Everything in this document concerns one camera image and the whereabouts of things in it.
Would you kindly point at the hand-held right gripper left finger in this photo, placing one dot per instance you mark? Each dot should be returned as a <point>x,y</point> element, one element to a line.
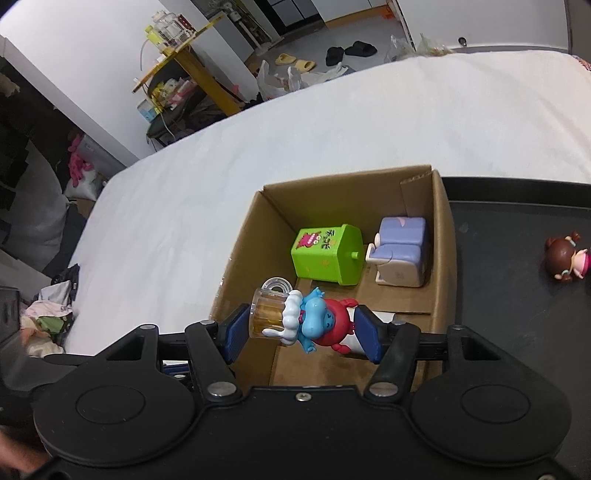
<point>235,333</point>

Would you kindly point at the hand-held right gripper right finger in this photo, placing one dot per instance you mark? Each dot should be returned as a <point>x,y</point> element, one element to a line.
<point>369,334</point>

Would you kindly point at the blue figure with beer mug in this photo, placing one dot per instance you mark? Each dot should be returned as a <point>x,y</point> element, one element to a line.
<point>323,318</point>

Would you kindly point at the black tray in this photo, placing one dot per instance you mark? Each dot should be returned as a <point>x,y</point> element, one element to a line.
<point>498,286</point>

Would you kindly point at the brown cardboard box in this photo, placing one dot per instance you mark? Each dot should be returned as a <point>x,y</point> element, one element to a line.
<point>323,198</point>

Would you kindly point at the green toy trash bin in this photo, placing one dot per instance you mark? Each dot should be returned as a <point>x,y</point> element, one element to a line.
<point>318,258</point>

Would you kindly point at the pile of clothes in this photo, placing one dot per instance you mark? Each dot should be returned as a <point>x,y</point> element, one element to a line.
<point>46,314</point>

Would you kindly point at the brown-haired doll figure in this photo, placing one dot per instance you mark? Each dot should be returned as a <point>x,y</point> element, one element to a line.
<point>565,256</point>

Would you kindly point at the grey beanbag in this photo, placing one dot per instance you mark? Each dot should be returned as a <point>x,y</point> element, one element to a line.
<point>41,217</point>

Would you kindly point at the pink plush toy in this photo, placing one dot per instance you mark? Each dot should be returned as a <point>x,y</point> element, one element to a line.
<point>76,161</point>

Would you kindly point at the white plastic bag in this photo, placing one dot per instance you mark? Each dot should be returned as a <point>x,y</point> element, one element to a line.
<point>270,83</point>

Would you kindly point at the yellow-legged table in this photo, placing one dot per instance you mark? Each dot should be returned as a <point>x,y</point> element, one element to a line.
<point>203,78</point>

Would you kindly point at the yellow slipper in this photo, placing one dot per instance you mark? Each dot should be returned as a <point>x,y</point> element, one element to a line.
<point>304,65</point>
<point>283,59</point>

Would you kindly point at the black slipper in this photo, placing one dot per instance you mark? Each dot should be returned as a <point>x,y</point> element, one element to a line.
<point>334,55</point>
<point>362,48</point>

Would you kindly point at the clear plastic bag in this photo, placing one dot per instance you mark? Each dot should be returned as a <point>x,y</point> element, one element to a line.
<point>401,48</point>

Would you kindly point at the glass jars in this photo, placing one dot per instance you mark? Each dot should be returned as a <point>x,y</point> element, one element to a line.
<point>168,25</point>

